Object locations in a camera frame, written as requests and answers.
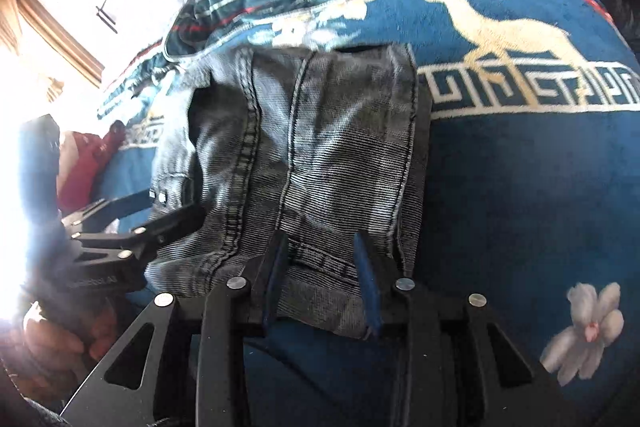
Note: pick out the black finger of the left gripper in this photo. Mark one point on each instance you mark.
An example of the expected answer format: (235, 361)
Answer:
(165, 226)
(96, 216)

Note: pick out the red cloth item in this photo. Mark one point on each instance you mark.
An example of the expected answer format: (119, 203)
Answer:
(82, 157)

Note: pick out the person's left hand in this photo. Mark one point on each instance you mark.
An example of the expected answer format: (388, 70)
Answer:
(61, 353)

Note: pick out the beige window curtain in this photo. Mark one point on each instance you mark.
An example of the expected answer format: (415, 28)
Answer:
(44, 69)

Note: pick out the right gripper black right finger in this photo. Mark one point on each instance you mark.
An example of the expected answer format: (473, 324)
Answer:
(455, 365)

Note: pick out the grey washed denim pants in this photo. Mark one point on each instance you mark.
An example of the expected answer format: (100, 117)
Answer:
(319, 145)

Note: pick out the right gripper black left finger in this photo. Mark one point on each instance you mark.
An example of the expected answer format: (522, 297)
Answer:
(181, 363)

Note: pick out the blue deer pattern blanket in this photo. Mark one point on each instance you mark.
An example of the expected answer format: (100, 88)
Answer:
(532, 176)

